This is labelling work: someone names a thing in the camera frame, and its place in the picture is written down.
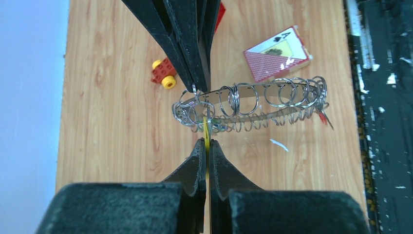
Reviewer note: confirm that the playing card box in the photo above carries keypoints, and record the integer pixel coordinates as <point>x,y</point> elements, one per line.
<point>278,55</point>

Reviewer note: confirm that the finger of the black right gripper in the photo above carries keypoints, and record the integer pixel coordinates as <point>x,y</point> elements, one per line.
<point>153,15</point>
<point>193,23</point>

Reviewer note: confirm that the toy brick car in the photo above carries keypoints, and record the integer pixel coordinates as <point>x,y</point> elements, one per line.
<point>163,73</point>

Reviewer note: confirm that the red key tag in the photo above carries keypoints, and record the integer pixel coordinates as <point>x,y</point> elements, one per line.
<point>324,118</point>

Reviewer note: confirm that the key with yellow tag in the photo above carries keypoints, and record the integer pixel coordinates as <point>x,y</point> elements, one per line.
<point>207,143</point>

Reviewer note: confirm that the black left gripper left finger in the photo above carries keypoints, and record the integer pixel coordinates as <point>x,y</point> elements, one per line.
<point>173,206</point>

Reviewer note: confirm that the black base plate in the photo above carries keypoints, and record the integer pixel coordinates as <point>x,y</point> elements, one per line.
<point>380,36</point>

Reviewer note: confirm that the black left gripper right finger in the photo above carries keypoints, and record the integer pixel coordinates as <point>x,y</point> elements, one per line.
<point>239,206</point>

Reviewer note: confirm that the red white toy brick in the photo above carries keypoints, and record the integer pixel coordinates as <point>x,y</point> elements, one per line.
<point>220,15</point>

